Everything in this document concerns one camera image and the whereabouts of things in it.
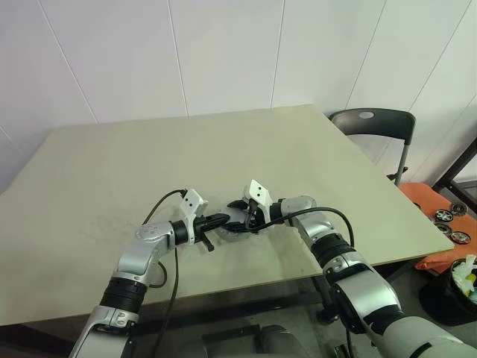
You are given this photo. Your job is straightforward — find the orange cloth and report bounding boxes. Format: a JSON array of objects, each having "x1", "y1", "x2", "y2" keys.
[{"x1": 398, "y1": 182, "x2": 477, "y2": 275}]

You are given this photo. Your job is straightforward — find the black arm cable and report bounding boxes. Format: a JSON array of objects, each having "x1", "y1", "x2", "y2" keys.
[
  {"x1": 142, "y1": 189, "x2": 186, "y2": 289},
  {"x1": 251, "y1": 207, "x2": 355, "y2": 249}
]

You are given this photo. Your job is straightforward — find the dark grey rounded shape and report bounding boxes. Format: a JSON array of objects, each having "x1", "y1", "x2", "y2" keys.
[{"x1": 259, "y1": 324, "x2": 300, "y2": 358}]

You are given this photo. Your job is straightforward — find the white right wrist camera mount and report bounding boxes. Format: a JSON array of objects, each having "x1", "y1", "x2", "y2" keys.
[{"x1": 242, "y1": 179, "x2": 276, "y2": 225}]

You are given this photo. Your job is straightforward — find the black plastic chair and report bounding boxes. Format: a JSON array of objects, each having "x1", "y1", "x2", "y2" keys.
[{"x1": 329, "y1": 107, "x2": 417, "y2": 186}]

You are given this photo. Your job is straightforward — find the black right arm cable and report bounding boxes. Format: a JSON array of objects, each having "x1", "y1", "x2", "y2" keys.
[{"x1": 251, "y1": 207, "x2": 355, "y2": 249}]

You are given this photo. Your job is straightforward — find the black table frame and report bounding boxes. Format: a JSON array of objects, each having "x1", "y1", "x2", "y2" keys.
[{"x1": 0, "y1": 260, "x2": 424, "y2": 358}]

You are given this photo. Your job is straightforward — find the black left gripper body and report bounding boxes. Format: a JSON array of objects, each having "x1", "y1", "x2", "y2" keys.
[{"x1": 194, "y1": 216, "x2": 215, "y2": 253}]

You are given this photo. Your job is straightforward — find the white crumpled trash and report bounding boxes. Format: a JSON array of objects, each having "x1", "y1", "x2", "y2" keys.
[{"x1": 452, "y1": 255, "x2": 477, "y2": 296}]

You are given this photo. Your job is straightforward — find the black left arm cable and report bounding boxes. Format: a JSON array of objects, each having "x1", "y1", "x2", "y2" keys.
[{"x1": 142, "y1": 189, "x2": 186, "y2": 289}]

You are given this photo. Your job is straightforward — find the motor stator with copper coils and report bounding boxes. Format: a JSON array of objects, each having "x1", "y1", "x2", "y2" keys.
[{"x1": 218, "y1": 223, "x2": 262, "y2": 244}]

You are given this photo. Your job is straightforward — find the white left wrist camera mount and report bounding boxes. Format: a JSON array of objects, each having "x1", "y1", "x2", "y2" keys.
[{"x1": 178, "y1": 189, "x2": 209, "y2": 246}]

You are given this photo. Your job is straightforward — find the thin black dangling cable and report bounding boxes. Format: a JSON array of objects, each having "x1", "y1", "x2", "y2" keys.
[{"x1": 154, "y1": 244, "x2": 180, "y2": 358}]

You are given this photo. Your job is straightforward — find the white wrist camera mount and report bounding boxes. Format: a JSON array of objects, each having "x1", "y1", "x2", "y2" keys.
[
  {"x1": 178, "y1": 189, "x2": 209, "y2": 246},
  {"x1": 242, "y1": 179, "x2": 276, "y2": 225}
]

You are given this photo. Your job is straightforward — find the black trash bin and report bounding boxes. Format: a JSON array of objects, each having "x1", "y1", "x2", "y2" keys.
[{"x1": 445, "y1": 255, "x2": 477, "y2": 326}]

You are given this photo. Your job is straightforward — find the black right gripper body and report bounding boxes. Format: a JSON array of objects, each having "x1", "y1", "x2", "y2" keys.
[{"x1": 244, "y1": 201, "x2": 262, "y2": 235}]

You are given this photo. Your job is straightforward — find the black metal rack frame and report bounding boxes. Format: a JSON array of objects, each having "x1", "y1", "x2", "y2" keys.
[{"x1": 432, "y1": 122, "x2": 477, "y2": 195}]

